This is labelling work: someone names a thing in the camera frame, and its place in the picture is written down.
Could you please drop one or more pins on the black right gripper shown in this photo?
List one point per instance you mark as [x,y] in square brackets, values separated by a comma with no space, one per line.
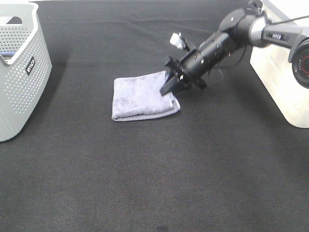
[184,72]

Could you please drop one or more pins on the lavender towel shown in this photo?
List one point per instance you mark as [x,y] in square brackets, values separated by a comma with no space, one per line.
[139,98]

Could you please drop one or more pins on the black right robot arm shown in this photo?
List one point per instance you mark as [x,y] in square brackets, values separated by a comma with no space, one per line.
[238,29]

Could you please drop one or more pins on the black table cloth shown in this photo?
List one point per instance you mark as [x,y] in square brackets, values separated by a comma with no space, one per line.
[227,162]

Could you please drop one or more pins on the white plastic basket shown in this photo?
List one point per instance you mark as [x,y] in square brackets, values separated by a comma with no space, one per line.
[272,66]

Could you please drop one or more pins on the grey perforated plastic basket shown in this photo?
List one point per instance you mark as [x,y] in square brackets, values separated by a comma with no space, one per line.
[25,66]

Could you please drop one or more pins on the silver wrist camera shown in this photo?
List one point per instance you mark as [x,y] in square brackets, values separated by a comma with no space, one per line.
[178,41]

